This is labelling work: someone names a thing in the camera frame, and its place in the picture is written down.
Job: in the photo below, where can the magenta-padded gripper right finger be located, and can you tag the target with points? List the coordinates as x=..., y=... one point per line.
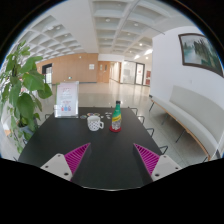
x=165, y=165

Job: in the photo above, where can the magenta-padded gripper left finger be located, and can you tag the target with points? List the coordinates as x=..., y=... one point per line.
x=56, y=165

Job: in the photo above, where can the green drink bottle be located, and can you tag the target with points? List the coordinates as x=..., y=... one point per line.
x=116, y=116

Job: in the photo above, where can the dark green round badge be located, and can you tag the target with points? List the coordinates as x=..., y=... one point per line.
x=83, y=117

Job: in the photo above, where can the white dotted mug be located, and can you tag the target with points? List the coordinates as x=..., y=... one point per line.
x=94, y=123

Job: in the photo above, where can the long white bench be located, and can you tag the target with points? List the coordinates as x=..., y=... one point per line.
x=193, y=113

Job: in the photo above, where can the colourful round badge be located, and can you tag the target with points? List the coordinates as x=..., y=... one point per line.
x=96, y=114
x=90, y=114

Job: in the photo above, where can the flat round red coaster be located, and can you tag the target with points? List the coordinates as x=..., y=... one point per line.
x=112, y=129

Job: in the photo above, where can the clear acrylic sign stand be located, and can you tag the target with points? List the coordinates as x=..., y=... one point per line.
x=66, y=99

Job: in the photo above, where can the green leafy potted plant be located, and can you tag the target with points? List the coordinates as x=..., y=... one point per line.
x=25, y=90

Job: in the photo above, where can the glass double door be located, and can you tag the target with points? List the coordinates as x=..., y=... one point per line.
x=132, y=71

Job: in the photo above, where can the wooden door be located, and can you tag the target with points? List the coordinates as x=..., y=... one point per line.
x=103, y=71

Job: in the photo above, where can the ceiling lights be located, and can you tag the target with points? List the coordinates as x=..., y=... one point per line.
x=148, y=51

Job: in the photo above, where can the framed landscape painting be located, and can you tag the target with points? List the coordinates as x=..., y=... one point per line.
x=200, y=51

